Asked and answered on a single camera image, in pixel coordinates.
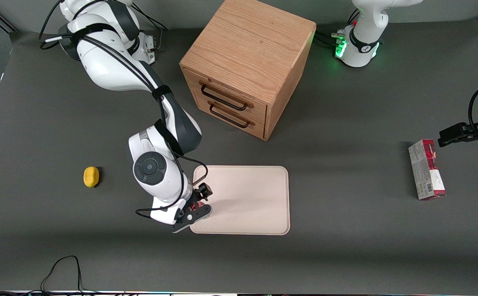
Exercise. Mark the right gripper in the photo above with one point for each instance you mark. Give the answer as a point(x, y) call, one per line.
point(201, 193)

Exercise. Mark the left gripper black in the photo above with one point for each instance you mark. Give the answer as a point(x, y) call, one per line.
point(476, 132)

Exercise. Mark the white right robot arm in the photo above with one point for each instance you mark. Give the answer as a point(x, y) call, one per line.
point(111, 70)

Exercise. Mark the cream rectangular plastic tray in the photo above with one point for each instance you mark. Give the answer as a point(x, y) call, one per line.
point(251, 197)

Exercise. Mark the red plaid cardboard box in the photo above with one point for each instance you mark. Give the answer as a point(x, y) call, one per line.
point(426, 170)

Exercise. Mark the small yellow lemon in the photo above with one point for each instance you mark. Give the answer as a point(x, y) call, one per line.
point(91, 177)

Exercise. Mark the wooden two-drawer cabinet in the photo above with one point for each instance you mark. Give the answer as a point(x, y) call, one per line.
point(247, 49)

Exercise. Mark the grey connector box with plugs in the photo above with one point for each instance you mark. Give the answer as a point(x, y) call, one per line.
point(148, 47)

